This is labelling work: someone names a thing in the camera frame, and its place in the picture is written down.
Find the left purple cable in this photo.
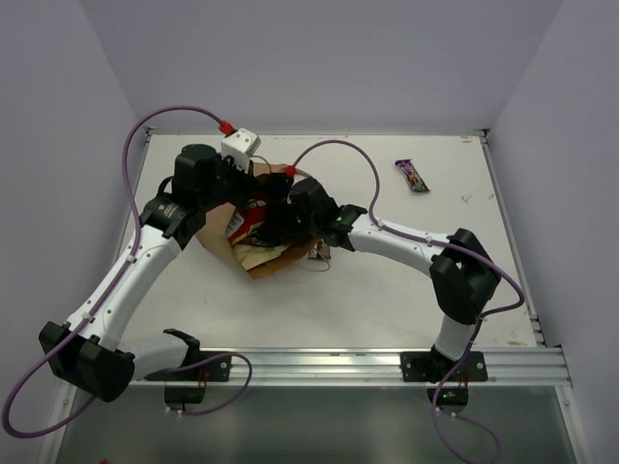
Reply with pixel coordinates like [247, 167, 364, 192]
[2, 104, 233, 440]

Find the purple candy packet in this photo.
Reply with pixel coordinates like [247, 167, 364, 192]
[395, 159, 430, 193]

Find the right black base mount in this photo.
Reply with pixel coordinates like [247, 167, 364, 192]
[399, 350, 488, 414]

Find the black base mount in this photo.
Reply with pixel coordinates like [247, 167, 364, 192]
[399, 350, 488, 414]
[145, 351, 232, 411]

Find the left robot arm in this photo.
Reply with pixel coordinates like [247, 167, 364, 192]
[39, 143, 257, 402]

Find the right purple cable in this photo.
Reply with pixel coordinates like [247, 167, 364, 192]
[292, 139, 526, 464]

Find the brown M&M's packet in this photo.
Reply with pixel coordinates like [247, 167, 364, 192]
[308, 241, 331, 261]

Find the red snack packet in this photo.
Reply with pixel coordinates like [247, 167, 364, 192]
[224, 198, 267, 246]

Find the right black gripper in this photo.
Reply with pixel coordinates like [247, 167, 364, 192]
[259, 196, 321, 242]

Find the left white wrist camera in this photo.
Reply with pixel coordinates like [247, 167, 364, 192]
[219, 121, 261, 173]

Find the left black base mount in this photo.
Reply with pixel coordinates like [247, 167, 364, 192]
[145, 351, 232, 411]

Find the brown paper bag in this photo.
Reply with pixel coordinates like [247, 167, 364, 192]
[195, 159, 319, 279]

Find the cream snack packet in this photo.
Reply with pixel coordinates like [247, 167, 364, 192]
[232, 244, 287, 271]

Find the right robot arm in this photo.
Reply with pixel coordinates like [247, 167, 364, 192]
[256, 178, 501, 380]

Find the purple cable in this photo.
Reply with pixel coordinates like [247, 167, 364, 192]
[292, 139, 526, 464]
[2, 104, 233, 440]

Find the aluminium mounting rail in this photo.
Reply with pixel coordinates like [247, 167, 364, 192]
[62, 347, 567, 388]

